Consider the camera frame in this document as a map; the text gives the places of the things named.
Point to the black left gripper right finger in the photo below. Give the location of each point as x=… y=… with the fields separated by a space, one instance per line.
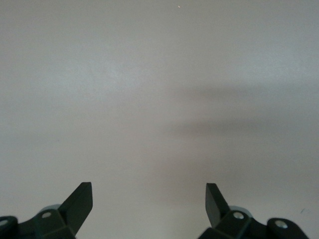
x=216 y=211

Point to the brown paper table cover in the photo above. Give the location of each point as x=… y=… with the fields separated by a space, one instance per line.
x=124 y=74

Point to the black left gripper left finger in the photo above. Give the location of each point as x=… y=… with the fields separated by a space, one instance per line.
x=74 y=211

